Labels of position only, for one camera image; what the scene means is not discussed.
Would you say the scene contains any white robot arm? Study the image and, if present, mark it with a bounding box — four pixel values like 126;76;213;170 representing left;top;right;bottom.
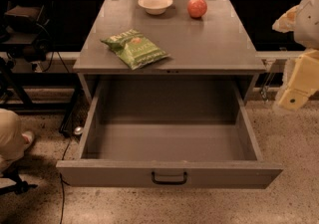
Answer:
272;0;319;111

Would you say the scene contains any person's leg in beige trousers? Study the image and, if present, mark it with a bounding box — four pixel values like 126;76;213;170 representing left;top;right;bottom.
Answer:
0;109;25;172

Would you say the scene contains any grey open top drawer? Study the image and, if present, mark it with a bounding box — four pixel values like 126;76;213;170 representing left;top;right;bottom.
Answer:
57;79;282;189

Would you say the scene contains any black office chair base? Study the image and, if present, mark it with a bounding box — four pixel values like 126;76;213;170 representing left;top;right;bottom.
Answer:
0;168;38;195

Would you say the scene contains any red apple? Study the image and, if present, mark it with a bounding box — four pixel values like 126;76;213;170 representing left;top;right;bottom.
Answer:
187;0;207;18

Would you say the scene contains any black floor cable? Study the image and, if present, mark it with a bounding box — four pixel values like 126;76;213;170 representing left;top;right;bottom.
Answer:
59;136;73;224

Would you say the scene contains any white bowl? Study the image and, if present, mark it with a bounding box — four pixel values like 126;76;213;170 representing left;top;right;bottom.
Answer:
138;0;173;15

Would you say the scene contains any white shoe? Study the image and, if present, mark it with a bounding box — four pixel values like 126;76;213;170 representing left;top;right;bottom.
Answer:
22;130;35;150

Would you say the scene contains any black drawer handle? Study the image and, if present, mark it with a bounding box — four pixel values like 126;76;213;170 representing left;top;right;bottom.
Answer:
152;172;187;185

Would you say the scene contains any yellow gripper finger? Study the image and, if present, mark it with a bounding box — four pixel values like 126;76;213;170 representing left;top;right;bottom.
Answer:
272;6;298;33
278;89;309;111

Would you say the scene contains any black equipment on stand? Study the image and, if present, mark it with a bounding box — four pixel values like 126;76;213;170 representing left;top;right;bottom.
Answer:
1;1;52;73

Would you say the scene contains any small silver round object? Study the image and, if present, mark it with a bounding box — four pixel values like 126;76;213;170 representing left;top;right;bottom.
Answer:
74;126;83;135

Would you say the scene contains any grey metal cabinet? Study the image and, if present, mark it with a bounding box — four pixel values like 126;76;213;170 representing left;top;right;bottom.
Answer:
72;0;267;106

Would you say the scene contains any green jalapeno chip bag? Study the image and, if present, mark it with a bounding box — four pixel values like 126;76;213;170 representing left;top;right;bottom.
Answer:
101;29;168;70

